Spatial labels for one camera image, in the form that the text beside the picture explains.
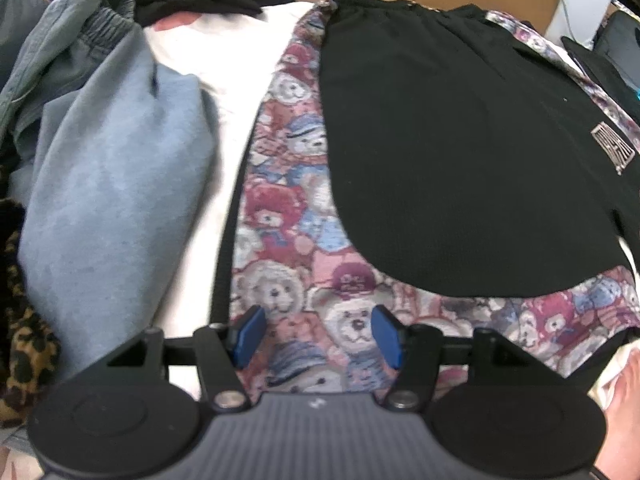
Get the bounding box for black bear print knit sweater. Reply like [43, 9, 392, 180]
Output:
[230, 0, 640, 396]

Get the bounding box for leopard print cloth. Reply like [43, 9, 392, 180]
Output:
[0, 200, 63, 428]

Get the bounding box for person's bare leg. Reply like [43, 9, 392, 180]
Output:
[592, 357, 640, 480]

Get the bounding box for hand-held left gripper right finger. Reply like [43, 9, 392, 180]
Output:
[371, 304, 533, 413]

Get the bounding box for blue denim jeans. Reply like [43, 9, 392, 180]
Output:
[0, 0, 138, 136]

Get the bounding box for cream bear print bedsheet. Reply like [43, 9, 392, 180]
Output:
[0, 1, 633, 480]

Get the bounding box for blue-grey sweatshirt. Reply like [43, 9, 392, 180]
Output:
[17, 25, 221, 376]

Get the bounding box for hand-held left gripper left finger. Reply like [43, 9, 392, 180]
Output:
[107, 305, 267, 413]

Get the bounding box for folded black pants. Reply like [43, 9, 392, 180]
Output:
[560, 10, 640, 126]

